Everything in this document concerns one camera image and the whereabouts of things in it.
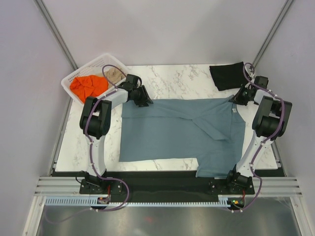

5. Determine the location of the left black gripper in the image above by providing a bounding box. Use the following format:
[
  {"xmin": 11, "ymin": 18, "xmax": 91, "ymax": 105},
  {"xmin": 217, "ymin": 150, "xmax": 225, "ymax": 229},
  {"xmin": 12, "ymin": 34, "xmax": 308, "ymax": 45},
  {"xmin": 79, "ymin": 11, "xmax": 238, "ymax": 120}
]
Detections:
[{"xmin": 132, "ymin": 86, "xmax": 152, "ymax": 109}]

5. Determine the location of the blue t shirt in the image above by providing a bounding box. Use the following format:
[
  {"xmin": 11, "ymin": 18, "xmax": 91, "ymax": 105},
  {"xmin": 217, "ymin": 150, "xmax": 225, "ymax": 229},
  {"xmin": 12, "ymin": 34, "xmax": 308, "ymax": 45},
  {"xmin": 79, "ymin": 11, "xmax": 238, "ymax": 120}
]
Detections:
[{"xmin": 120, "ymin": 98, "xmax": 246, "ymax": 177}]

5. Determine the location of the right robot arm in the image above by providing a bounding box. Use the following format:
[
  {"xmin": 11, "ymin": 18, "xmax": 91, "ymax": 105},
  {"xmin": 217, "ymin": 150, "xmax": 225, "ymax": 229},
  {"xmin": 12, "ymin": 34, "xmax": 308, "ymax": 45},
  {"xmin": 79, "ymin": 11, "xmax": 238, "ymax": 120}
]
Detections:
[{"xmin": 225, "ymin": 76, "xmax": 292, "ymax": 194}]

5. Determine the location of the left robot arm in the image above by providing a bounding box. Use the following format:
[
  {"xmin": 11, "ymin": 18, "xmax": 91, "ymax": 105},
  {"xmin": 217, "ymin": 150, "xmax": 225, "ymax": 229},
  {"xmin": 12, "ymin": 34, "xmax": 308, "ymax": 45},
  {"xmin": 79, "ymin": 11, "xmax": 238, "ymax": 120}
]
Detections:
[{"xmin": 80, "ymin": 74, "xmax": 153, "ymax": 193}]

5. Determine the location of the folded black t shirt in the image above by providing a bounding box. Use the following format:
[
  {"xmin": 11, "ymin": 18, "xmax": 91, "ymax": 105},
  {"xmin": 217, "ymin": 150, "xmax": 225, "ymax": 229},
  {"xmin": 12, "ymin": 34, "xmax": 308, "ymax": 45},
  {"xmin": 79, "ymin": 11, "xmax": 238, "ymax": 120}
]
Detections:
[{"xmin": 209, "ymin": 62, "xmax": 248, "ymax": 91}]

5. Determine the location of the beige t shirt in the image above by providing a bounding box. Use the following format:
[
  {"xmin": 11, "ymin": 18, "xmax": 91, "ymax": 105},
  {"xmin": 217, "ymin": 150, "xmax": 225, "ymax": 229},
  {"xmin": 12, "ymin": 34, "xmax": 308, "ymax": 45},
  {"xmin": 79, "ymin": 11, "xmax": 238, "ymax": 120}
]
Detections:
[{"xmin": 94, "ymin": 67, "xmax": 126, "ymax": 84}]

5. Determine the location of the white plastic laundry basket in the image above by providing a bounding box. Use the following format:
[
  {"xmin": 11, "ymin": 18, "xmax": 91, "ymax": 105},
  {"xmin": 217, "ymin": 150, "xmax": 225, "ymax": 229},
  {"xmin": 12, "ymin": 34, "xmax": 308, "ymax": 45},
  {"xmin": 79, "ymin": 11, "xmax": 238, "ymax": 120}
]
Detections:
[{"xmin": 61, "ymin": 53, "xmax": 129, "ymax": 105}]

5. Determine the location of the orange t shirt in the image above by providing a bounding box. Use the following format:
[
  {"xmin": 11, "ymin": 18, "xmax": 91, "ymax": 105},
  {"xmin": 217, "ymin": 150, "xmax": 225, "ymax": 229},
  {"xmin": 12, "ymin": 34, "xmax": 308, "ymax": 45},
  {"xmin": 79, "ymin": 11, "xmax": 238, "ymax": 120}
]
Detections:
[{"xmin": 69, "ymin": 75, "xmax": 108, "ymax": 104}]

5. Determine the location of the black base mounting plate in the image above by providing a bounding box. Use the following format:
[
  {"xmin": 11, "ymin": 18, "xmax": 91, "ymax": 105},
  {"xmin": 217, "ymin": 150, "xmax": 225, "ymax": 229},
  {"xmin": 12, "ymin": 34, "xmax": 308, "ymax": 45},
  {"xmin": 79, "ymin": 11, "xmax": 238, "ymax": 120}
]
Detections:
[{"xmin": 79, "ymin": 171, "xmax": 255, "ymax": 202}]

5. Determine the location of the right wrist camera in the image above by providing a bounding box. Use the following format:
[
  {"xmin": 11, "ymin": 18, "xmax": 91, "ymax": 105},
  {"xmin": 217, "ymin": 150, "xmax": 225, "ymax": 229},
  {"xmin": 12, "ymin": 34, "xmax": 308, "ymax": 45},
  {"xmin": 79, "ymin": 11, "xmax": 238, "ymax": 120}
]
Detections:
[{"xmin": 246, "ymin": 64, "xmax": 255, "ymax": 78}]

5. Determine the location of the right aluminium frame post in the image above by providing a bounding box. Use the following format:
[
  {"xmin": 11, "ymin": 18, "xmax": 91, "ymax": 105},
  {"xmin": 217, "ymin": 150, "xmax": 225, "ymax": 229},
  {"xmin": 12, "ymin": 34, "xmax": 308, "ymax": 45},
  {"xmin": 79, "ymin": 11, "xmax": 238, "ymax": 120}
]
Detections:
[{"xmin": 253, "ymin": 0, "xmax": 295, "ymax": 68}]

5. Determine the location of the aluminium frame post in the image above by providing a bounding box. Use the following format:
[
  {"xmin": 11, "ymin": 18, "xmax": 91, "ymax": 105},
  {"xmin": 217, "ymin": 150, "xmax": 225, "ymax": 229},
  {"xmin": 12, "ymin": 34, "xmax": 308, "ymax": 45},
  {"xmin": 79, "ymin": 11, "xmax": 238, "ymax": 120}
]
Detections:
[
  {"xmin": 253, "ymin": 0, "xmax": 295, "ymax": 68},
  {"xmin": 33, "ymin": 0, "xmax": 78, "ymax": 70}
]

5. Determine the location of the white slotted cable duct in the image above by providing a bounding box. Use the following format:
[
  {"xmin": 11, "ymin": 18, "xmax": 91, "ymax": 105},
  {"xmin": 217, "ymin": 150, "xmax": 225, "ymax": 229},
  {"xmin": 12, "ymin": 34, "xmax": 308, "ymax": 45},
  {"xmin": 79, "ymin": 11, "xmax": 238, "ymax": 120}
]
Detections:
[{"xmin": 45, "ymin": 196, "xmax": 241, "ymax": 207}]

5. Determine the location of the left aluminium frame post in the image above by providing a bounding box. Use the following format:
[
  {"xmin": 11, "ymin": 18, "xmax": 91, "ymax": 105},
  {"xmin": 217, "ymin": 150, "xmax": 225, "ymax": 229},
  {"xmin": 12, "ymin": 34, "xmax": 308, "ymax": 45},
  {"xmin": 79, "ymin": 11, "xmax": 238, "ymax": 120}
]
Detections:
[{"xmin": 33, "ymin": 0, "xmax": 78, "ymax": 70}]

